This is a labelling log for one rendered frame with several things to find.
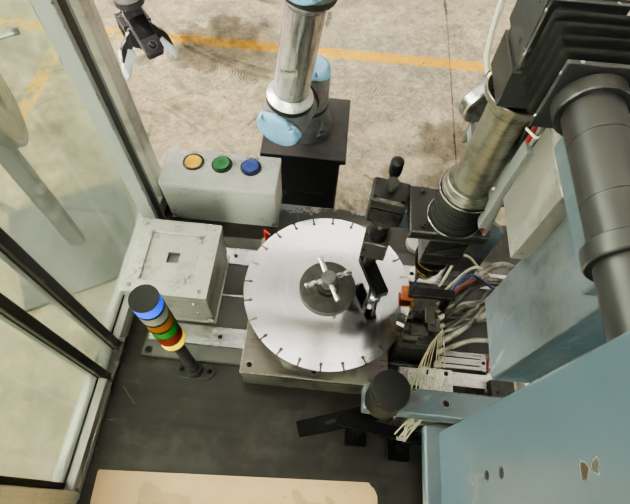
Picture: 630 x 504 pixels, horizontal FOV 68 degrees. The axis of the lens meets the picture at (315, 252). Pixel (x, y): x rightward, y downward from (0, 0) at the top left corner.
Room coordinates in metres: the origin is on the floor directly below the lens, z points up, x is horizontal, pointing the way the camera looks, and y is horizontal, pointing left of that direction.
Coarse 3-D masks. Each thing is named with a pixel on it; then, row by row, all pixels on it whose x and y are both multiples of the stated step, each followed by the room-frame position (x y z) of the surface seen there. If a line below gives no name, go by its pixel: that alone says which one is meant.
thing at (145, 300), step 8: (136, 288) 0.27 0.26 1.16; (144, 288) 0.27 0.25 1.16; (152, 288) 0.27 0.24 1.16; (136, 296) 0.26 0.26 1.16; (144, 296) 0.26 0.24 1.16; (152, 296) 0.26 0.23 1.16; (160, 296) 0.26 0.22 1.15; (128, 304) 0.24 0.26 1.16; (136, 304) 0.24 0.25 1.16; (144, 304) 0.25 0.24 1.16; (152, 304) 0.25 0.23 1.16; (160, 304) 0.25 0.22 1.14; (136, 312) 0.23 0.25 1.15; (144, 312) 0.23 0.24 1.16; (152, 312) 0.24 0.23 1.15; (160, 312) 0.25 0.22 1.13
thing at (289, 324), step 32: (320, 224) 0.53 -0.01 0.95; (256, 256) 0.45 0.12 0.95; (288, 256) 0.45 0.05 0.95; (320, 256) 0.46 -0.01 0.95; (352, 256) 0.46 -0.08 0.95; (256, 288) 0.38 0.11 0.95; (288, 288) 0.38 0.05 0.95; (256, 320) 0.31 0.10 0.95; (288, 320) 0.31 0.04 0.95; (320, 320) 0.32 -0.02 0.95; (352, 320) 0.32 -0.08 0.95; (384, 320) 0.33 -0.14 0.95; (288, 352) 0.25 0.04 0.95; (320, 352) 0.26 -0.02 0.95; (352, 352) 0.26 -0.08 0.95
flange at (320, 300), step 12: (336, 264) 0.44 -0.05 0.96; (312, 276) 0.41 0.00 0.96; (348, 276) 0.41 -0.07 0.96; (300, 288) 0.38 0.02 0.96; (312, 288) 0.38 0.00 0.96; (336, 288) 0.38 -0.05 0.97; (348, 288) 0.39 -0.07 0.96; (312, 300) 0.35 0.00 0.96; (324, 300) 0.36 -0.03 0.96; (348, 300) 0.36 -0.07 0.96; (324, 312) 0.33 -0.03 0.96; (336, 312) 0.33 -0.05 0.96
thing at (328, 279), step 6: (318, 258) 0.43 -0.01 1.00; (324, 264) 0.41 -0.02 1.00; (324, 270) 0.40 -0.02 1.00; (330, 270) 0.40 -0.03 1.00; (348, 270) 0.41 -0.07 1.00; (324, 276) 0.39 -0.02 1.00; (330, 276) 0.39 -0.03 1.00; (336, 276) 0.39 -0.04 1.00; (342, 276) 0.39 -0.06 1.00; (312, 282) 0.37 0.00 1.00; (318, 282) 0.38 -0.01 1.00; (324, 282) 0.37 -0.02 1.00; (330, 282) 0.37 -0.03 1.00; (306, 288) 0.36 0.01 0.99; (324, 288) 0.37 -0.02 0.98; (330, 288) 0.37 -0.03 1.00; (336, 294) 0.35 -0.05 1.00; (336, 300) 0.34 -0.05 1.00
